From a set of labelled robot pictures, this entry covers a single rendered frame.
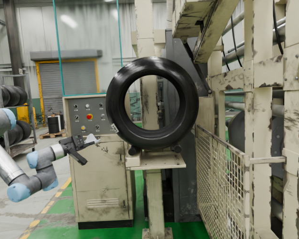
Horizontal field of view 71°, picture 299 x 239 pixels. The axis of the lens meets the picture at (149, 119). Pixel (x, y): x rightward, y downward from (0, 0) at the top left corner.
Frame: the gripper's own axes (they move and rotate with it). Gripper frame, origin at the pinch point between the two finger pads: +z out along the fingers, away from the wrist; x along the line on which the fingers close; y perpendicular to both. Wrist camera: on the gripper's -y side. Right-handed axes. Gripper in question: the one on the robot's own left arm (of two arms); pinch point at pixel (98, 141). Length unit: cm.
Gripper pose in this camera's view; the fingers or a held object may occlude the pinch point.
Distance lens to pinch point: 121.7
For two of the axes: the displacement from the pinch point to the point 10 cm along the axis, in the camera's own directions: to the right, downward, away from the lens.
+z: 7.4, -2.5, 6.2
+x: -5.6, 2.8, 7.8
